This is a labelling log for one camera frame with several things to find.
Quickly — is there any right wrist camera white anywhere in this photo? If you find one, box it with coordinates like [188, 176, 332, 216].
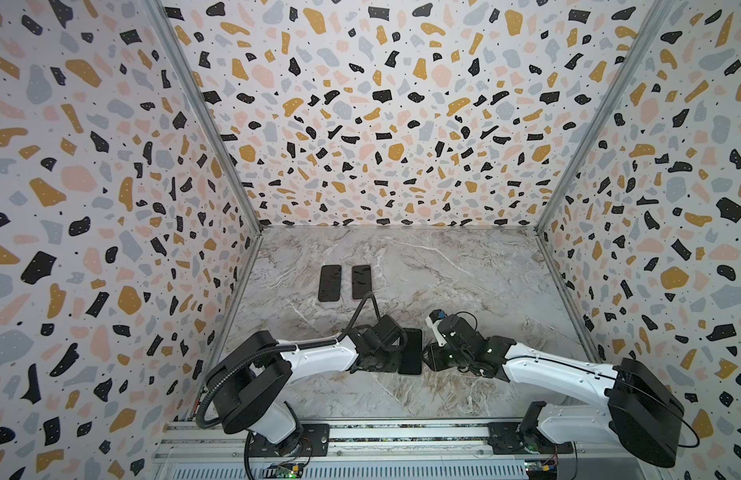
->
[426, 309, 447, 347]

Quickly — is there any corner aluminium post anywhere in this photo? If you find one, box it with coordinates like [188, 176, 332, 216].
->
[142, 0, 262, 238]
[535, 0, 673, 238]

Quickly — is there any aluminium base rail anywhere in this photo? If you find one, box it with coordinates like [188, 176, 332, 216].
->
[147, 418, 672, 479]

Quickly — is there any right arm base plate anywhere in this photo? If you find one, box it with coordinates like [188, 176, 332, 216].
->
[488, 422, 574, 455]

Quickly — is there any black phone case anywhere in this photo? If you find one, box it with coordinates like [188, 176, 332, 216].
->
[318, 264, 342, 303]

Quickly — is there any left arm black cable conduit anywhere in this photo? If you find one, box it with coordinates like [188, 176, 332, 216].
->
[192, 291, 384, 430]

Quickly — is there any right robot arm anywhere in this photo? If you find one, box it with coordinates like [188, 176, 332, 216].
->
[423, 310, 685, 468]

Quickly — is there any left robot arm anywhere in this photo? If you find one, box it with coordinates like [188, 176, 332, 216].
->
[194, 315, 423, 452]

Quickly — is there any left green circuit board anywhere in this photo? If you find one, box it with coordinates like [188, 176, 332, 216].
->
[262, 463, 304, 479]

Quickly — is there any right corner aluminium post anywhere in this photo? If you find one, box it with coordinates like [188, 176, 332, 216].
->
[535, 0, 673, 238]

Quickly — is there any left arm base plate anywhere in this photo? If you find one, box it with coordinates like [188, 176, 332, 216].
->
[246, 423, 330, 460]

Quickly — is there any right circuit board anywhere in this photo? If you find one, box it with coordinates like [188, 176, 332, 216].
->
[524, 461, 558, 480]

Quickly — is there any left corner aluminium post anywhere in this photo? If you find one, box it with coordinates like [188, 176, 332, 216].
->
[142, 0, 262, 238]

